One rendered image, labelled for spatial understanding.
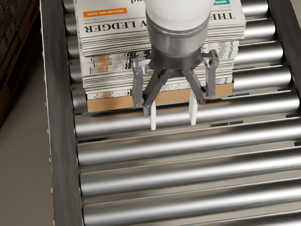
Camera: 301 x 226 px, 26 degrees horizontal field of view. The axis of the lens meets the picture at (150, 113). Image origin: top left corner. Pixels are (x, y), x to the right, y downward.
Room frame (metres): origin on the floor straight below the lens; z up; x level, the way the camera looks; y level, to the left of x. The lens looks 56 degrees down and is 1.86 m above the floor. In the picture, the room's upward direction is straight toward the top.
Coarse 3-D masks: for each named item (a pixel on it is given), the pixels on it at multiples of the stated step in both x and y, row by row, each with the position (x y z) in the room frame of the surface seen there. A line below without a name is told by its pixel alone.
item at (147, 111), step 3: (132, 96) 0.62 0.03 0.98; (144, 96) 0.62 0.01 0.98; (144, 99) 0.61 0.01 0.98; (141, 102) 0.61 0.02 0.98; (144, 102) 0.61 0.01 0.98; (144, 108) 0.61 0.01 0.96; (147, 108) 0.61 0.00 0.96; (150, 108) 0.61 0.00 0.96; (144, 111) 0.61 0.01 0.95; (147, 111) 0.61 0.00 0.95; (150, 111) 0.61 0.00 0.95; (144, 114) 0.61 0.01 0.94; (147, 114) 0.61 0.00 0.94; (150, 114) 0.61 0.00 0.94
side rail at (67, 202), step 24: (48, 0) 1.00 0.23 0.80; (48, 24) 0.94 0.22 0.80; (48, 48) 0.87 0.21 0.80; (48, 72) 0.81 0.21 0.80; (48, 96) 0.75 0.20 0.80; (48, 120) 0.69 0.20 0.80; (72, 120) 0.69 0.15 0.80; (72, 144) 0.63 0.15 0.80; (72, 168) 0.58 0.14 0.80; (72, 192) 0.53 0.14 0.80; (72, 216) 0.49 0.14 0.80
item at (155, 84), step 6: (168, 72) 0.60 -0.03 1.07; (150, 78) 0.63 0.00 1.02; (156, 78) 0.61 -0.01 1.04; (162, 78) 0.60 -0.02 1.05; (150, 84) 0.62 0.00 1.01; (156, 84) 0.61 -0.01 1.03; (162, 84) 0.60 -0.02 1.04; (144, 90) 0.63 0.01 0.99; (150, 90) 0.61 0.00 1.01; (156, 90) 0.61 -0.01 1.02; (150, 96) 0.61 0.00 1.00; (156, 96) 0.61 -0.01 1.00; (150, 102) 0.61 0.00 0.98
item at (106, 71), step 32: (96, 0) 0.78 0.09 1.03; (128, 0) 0.78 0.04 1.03; (224, 0) 0.79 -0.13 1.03; (96, 32) 0.71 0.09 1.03; (128, 32) 0.72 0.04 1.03; (224, 32) 0.74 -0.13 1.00; (96, 64) 0.71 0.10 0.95; (128, 64) 0.72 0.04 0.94; (224, 64) 0.75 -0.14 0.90; (96, 96) 0.71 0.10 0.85
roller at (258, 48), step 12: (240, 48) 0.87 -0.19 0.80; (252, 48) 0.87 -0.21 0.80; (264, 48) 0.87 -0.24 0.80; (276, 48) 0.87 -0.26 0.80; (240, 60) 0.85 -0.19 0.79; (252, 60) 0.85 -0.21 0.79; (264, 60) 0.85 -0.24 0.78; (276, 60) 0.85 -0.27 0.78; (72, 72) 0.81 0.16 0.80; (72, 84) 0.79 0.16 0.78
